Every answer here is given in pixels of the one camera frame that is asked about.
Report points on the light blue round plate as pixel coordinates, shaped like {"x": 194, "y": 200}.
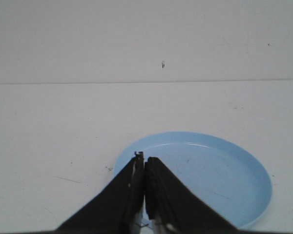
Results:
{"x": 222, "y": 174}

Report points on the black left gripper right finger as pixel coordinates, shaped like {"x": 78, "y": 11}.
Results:
{"x": 171, "y": 206}

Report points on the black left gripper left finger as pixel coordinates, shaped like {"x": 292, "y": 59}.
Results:
{"x": 118, "y": 207}

